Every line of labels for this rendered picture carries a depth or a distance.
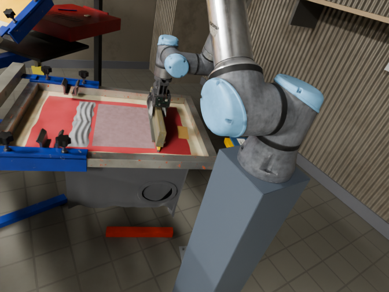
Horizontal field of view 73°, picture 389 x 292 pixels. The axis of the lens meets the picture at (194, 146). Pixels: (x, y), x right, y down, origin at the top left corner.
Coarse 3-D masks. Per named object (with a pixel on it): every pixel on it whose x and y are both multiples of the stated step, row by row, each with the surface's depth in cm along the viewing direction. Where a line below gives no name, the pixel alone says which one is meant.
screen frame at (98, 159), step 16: (32, 96) 115; (112, 96) 134; (128, 96) 136; (144, 96) 138; (176, 96) 142; (16, 112) 100; (192, 112) 131; (0, 128) 91; (16, 128) 98; (0, 144) 85; (208, 144) 111; (96, 160) 89; (112, 160) 90; (128, 160) 92; (144, 160) 93; (160, 160) 95; (176, 160) 97; (192, 160) 99; (208, 160) 101
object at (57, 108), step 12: (48, 108) 113; (60, 108) 115; (72, 108) 118; (96, 108) 122; (108, 108) 124; (120, 108) 127; (132, 108) 129; (144, 108) 132; (168, 108) 137; (72, 120) 110; (96, 120) 114; (108, 120) 116; (120, 120) 118; (132, 120) 120; (144, 120) 123; (168, 120) 127; (180, 120) 130
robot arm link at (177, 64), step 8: (168, 48) 93; (176, 48) 94; (160, 56) 95; (168, 56) 89; (176, 56) 87; (184, 56) 90; (192, 56) 91; (168, 64) 87; (176, 64) 87; (184, 64) 88; (192, 64) 91; (168, 72) 92; (176, 72) 89; (184, 72) 90; (192, 72) 94
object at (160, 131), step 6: (156, 108) 113; (156, 114) 109; (162, 114) 111; (156, 120) 107; (162, 120) 106; (156, 126) 106; (162, 126) 102; (156, 132) 104; (162, 132) 100; (156, 138) 103; (162, 138) 102; (156, 144) 103; (162, 144) 103
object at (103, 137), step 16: (32, 128) 100; (48, 128) 102; (64, 128) 105; (96, 128) 109; (112, 128) 112; (128, 128) 114; (144, 128) 117; (176, 128) 123; (32, 144) 93; (96, 144) 101; (112, 144) 103; (128, 144) 105; (144, 144) 107; (176, 144) 112
